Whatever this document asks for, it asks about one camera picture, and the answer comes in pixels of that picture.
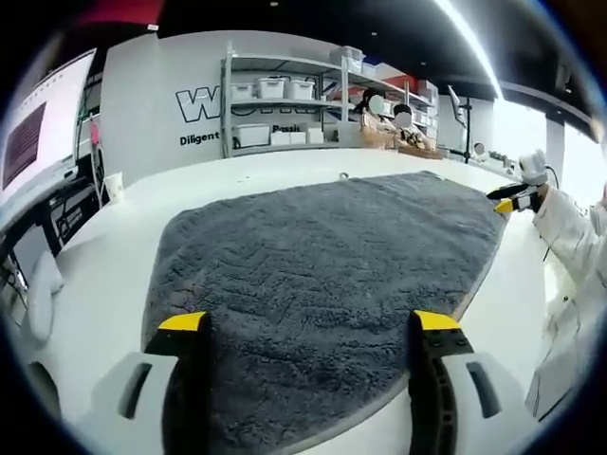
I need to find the black tripod stand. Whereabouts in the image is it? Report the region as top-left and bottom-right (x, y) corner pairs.
(448, 84), (476, 165)

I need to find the white chair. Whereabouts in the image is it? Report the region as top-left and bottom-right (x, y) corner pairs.
(27, 249), (65, 343)

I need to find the ceiling light strip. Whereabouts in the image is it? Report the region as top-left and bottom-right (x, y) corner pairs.
(433, 0), (502, 100)

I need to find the white paper cup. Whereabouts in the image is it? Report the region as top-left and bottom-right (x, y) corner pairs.
(103, 173), (125, 203)

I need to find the group of white storage boxes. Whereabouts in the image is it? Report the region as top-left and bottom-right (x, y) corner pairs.
(230, 76), (343, 146)

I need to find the dark grey fluffy towel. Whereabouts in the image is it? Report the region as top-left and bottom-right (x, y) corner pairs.
(141, 170), (509, 455)

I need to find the black equipment case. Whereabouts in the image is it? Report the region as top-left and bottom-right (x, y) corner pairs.
(46, 182), (103, 248)

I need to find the large display screen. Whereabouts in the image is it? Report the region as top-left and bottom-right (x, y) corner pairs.
(0, 46), (99, 191)

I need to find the wooden tray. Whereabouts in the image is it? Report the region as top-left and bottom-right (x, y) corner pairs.
(397, 144), (445, 161)

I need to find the grey metal shelf rack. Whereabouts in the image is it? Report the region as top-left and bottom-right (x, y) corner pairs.
(220, 40), (443, 160)

